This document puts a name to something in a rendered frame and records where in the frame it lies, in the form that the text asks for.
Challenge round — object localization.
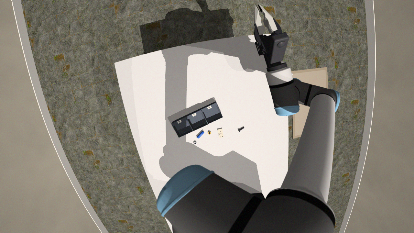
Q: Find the cream domino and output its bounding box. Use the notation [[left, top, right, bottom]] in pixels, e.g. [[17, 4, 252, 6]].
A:
[[218, 128, 224, 138]]

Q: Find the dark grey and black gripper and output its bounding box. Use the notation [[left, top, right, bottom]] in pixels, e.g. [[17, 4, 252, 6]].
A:
[[254, 5, 287, 72]]

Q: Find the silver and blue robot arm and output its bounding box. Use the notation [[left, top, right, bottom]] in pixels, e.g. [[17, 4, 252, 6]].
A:
[[157, 67, 340, 233]]

